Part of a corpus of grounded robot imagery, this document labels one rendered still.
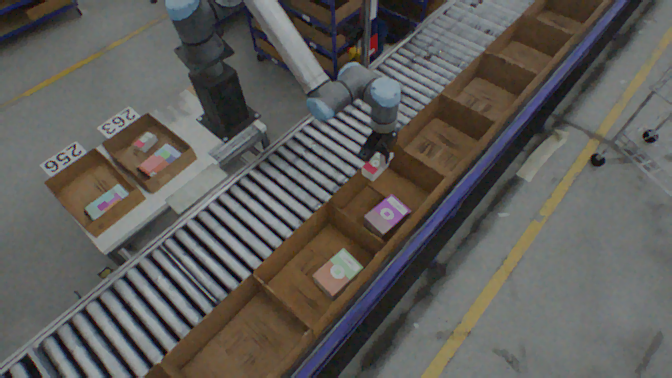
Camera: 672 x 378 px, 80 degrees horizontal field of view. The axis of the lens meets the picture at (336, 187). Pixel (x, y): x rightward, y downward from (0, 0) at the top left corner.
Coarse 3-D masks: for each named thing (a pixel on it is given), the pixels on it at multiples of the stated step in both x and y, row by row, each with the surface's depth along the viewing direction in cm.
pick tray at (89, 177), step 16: (80, 160) 201; (96, 160) 207; (64, 176) 199; (80, 176) 204; (96, 176) 204; (112, 176) 204; (64, 192) 199; (80, 192) 199; (96, 192) 199; (80, 208) 194; (112, 208) 183; (128, 208) 191; (80, 224) 179; (96, 224) 181; (112, 224) 189
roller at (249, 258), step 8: (200, 216) 191; (208, 216) 191; (208, 224) 189; (216, 224) 188; (216, 232) 186; (224, 232) 185; (224, 240) 184; (232, 240) 183; (232, 248) 182; (240, 248) 181; (240, 256) 180; (248, 256) 178; (256, 256) 180; (248, 264) 178; (256, 264) 176
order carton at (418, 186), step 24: (360, 168) 166; (408, 168) 176; (432, 168) 165; (336, 192) 160; (360, 192) 179; (384, 192) 178; (408, 192) 178; (432, 192) 159; (360, 216) 172; (384, 240) 165
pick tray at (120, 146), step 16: (128, 128) 212; (144, 128) 220; (160, 128) 219; (112, 144) 209; (128, 144) 215; (160, 144) 215; (176, 144) 214; (128, 160) 209; (144, 160) 209; (176, 160) 198; (192, 160) 207; (144, 176) 203; (160, 176) 195
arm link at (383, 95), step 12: (372, 84) 125; (384, 84) 125; (396, 84) 125; (372, 96) 126; (384, 96) 122; (396, 96) 123; (372, 108) 129; (384, 108) 126; (396, 108) 128; (384, 120) 130
